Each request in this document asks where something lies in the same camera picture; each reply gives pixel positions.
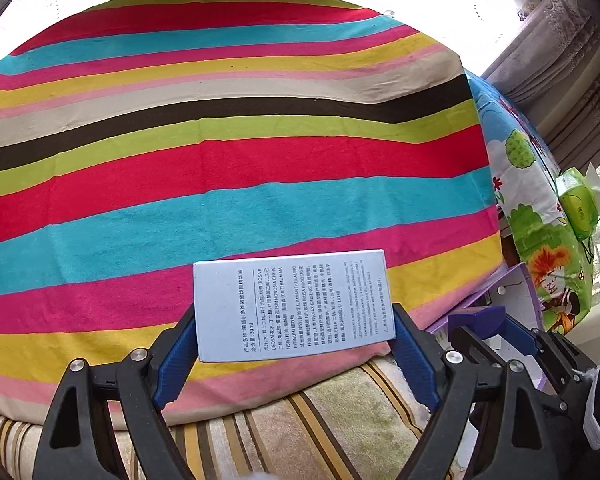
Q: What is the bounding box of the rainbow striped blanket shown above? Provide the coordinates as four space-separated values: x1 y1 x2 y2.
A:
0 0 504 432

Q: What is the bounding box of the blue floral bedsheet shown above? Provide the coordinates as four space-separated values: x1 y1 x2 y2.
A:
466 71 594 334

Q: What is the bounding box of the beige patterned drape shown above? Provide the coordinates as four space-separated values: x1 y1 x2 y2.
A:
480 0 600 162

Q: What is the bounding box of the pale box with fine text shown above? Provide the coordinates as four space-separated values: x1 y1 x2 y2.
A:
193 248 396 364

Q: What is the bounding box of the purple cardboard box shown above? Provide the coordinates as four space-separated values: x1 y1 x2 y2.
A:
424 262 549 392

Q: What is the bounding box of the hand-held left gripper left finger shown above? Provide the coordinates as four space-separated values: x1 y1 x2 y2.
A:
31 304 202 480

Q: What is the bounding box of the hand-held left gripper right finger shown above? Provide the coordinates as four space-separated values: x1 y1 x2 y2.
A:
391 303 567 480

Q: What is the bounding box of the green tissue pack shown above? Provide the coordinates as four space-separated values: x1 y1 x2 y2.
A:
554 162 600 242

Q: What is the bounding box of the beige striped velvet cushion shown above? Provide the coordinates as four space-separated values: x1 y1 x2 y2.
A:
0 354 481 480

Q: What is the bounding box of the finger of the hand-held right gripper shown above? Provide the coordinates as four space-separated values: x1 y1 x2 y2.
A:
451 326 512 369
447 309 594 377

